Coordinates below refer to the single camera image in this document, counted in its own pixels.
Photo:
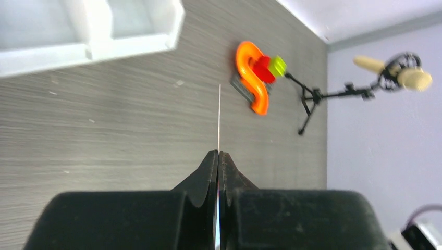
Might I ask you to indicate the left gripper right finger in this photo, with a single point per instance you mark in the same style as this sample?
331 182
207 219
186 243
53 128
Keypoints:
231 184

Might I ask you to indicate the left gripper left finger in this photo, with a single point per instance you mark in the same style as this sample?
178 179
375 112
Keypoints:
199 210

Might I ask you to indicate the grey toy baseplate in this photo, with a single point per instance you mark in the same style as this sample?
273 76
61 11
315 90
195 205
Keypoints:
237 84

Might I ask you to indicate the black tripod mic stand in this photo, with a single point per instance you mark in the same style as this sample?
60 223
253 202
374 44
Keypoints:
311 98

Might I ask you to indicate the red toy brick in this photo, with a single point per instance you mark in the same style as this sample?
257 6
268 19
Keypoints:
260 68

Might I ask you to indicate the green toy brick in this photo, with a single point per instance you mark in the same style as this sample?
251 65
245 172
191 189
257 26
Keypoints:
277 67

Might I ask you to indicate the orange S-shaped toy track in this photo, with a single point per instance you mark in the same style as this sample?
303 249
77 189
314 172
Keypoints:
246 53

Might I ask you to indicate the white two-compartment tray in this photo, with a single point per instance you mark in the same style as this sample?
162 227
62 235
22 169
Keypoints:
47 35

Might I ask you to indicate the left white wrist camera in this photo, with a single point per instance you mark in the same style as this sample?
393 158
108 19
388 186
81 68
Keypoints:
418 236

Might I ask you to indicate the microphone with shock mount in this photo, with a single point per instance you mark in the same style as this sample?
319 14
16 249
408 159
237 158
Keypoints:
404 71

